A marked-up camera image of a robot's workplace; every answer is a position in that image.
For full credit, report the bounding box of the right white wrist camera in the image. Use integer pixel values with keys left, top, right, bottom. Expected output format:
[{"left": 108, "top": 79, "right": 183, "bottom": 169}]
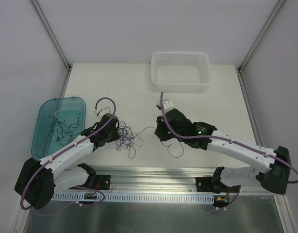
[{"left": 156, "top": 99, "right": 175, "bottom": 113}]

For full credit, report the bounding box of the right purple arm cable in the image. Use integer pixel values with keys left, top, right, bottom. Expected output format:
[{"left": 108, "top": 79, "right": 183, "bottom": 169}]
[{"left": 160, "top": 91, "right": 298, "bottom": 183}]

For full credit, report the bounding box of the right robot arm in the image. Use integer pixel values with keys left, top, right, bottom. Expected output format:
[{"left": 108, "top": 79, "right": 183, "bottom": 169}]
[{"left": 154, "top": 108, "right": 291, "bottom": 195}]

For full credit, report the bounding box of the white slotted cable duct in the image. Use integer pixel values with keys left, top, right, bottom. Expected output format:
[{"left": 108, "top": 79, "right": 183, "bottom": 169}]
[{"left": 52, "top": 191, "right": 214, "bottom": 205}]

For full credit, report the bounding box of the white perforated plastic basket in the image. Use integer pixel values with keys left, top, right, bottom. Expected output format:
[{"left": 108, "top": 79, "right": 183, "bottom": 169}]
[{"left": 150, "top": 51, "right": 211, "bottom": 93}]

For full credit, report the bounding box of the thin dark cable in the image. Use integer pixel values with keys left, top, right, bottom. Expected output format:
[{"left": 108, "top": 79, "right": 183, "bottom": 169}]
[{"left": 161, "top": 138, "right": 185, "bottom": 158}]

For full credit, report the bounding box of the aluminium mounting rail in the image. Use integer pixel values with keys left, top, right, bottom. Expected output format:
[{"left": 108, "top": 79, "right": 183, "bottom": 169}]
[{"left": 54, "top": 166, "right": 278, "bottom": 195}]

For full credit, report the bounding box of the right aluminium frame post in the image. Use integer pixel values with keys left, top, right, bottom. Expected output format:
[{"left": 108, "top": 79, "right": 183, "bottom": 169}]
[{"left": 238, "top": 0, "right": 286, "bottom": 74}]

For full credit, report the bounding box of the left aluminium frame post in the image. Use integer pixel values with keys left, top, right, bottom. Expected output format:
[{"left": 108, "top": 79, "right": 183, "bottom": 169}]
[{"left": 30, "top": 0, "right": 72, "bottom": 71}]

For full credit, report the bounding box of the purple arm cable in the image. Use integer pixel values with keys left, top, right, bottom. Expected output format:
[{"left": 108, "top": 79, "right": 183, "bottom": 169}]
[
  {"left": 19, "top": 97, "right": 117, "bottom": 211},
  {"left": 160, "top": 91, "right": 298, "bottom": 183}
]

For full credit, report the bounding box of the teal transparent plastic bin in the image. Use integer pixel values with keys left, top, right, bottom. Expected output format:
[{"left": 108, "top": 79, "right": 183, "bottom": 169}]
[{"left": 31, "top": 97, "right": 86, "bottom": 160}]

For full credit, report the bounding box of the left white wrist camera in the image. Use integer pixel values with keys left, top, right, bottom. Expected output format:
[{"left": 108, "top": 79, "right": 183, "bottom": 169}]
[{"left": 94, "top": 107, "right": 111, "bottom": 117}]

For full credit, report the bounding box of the aluminium frame post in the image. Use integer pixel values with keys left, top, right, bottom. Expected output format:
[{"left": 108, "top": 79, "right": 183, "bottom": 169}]
[
  {"left": 238, "top": 0, "right": 286, "bottom": 74},
  {"left": 30, "top": 0, "right": 72, "bottom": 71}
]

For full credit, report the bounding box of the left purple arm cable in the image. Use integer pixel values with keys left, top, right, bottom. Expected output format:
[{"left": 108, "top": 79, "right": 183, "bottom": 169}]
[{"left": 19, "top": 97, "right": 117, "bottom": 211}]

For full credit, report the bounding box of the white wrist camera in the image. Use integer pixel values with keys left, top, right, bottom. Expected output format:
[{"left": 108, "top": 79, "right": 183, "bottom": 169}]
[
  {"left": 156, "top": 99, "right": 175, "bottom": 113},
  {"left": 94, "top": 107, "right": 111, "bottom": 117}
]

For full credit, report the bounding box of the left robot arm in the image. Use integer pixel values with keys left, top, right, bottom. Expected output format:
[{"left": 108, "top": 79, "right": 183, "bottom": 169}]
[{"left": 15, "top": 113, "right": 120, "bottom": 210}]

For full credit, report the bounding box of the purple black cable bundle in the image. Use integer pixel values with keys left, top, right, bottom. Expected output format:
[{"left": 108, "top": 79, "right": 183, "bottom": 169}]
[{"left": 115, "top": 120, "right": 158, "bottom": 159}]

